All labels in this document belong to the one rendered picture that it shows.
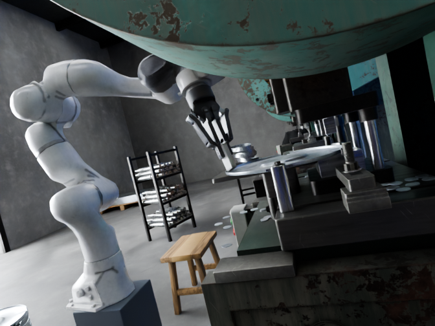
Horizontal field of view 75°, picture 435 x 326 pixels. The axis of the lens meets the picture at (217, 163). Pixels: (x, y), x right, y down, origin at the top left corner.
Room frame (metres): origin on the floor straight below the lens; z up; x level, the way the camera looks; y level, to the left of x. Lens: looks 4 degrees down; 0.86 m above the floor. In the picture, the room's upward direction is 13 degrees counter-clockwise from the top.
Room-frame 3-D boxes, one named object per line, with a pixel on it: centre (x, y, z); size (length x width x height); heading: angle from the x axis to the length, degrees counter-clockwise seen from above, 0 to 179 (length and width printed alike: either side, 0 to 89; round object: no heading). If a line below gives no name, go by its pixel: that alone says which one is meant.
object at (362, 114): (0.67, -0.29, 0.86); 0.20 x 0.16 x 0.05; 164
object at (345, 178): (0.51, -0.23, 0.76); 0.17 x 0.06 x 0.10; 164
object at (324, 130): (0.67, -0.27, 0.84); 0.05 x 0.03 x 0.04; 164
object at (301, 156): (0.71, -0.16, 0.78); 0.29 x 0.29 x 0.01
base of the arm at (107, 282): (0.94, 0.48, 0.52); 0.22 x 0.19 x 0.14; 73
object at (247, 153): (3.79, -0.40, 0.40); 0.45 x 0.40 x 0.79; 176
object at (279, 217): (0.67, -0.28, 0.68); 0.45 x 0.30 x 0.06; 164
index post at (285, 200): (0.54, -0.11, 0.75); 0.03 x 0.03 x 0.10; 74
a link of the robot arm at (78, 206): (0.89, 0.45, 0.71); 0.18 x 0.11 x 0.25; 166
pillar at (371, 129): (0.57, -0.32, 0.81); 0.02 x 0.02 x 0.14
